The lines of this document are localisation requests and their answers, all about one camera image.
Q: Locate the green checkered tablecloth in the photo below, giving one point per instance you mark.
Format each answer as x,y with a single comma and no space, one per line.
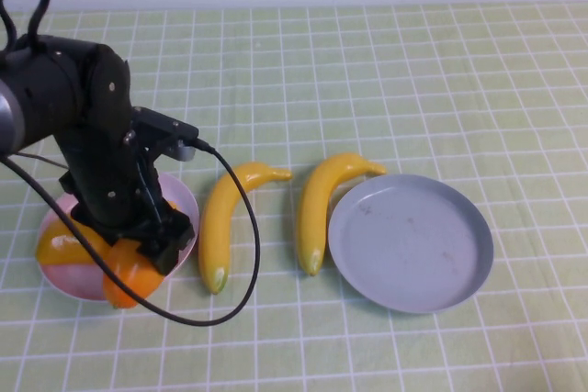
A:
367,89

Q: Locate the orange-red plastic mango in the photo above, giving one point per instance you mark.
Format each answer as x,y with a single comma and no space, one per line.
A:
138,277

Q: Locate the yellow plastic banana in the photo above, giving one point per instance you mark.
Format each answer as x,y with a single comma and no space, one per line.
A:
213,236
308,217

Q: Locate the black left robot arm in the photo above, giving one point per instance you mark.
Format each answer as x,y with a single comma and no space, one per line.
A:
50,89

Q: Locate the yellow plastic mango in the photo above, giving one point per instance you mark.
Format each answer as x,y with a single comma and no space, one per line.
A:
59,247

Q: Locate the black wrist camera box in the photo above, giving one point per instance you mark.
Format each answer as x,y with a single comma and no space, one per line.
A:
161,128

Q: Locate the grey-blue round plate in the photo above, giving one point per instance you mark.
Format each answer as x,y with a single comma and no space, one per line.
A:
409,245

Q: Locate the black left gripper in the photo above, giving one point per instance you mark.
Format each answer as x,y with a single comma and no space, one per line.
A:
105,176

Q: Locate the pink round plate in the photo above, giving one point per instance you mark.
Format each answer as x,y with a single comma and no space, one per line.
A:
180,199

